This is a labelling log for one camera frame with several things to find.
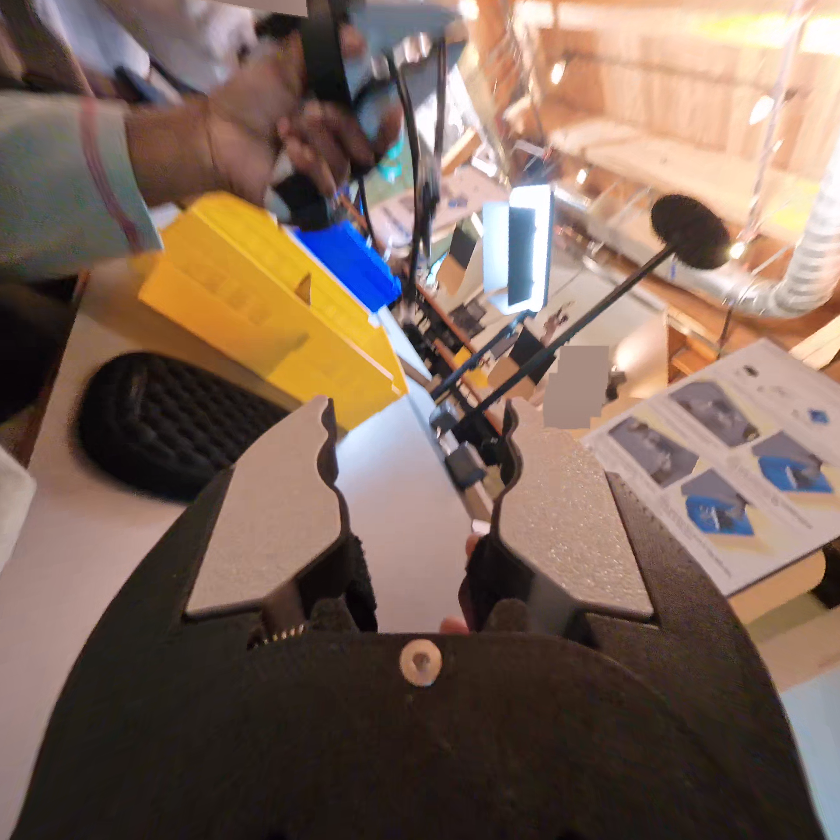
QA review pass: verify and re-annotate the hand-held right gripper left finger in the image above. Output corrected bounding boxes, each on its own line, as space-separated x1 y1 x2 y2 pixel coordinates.
185 395 352 634

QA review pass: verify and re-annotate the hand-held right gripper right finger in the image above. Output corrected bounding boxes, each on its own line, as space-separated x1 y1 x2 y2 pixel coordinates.
491 397 657 639

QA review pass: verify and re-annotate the person's left forearm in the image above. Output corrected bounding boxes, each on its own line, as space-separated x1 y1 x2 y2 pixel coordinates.
0 91 214 283

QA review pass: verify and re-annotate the person's left hand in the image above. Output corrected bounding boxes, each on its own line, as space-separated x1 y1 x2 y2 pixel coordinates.
209 39 403 207

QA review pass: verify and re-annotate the black round textured pad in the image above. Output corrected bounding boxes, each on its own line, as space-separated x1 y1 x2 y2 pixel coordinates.
77 352 293 501

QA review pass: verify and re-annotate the printed instruction board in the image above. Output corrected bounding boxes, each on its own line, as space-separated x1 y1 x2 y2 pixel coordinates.
583 338 840 598

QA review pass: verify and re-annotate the blue plastic bin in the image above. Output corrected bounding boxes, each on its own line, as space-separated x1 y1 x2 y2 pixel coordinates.
294 220 403 312

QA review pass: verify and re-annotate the yellow plastic bin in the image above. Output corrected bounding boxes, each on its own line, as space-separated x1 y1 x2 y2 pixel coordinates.
138 192 409 433

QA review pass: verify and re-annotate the white light panel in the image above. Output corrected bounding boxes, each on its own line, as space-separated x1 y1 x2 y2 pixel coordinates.
481 184 556 315

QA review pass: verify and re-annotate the black foam microphone on boom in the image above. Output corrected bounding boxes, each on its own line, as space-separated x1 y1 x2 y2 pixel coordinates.
430 193 731 424

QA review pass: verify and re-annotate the black cable with connector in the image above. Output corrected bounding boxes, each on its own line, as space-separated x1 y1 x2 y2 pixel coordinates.
384 36 450 329

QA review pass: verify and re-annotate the silver flexible air duct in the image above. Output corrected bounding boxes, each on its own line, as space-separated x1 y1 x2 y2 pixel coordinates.
577 131 840 319

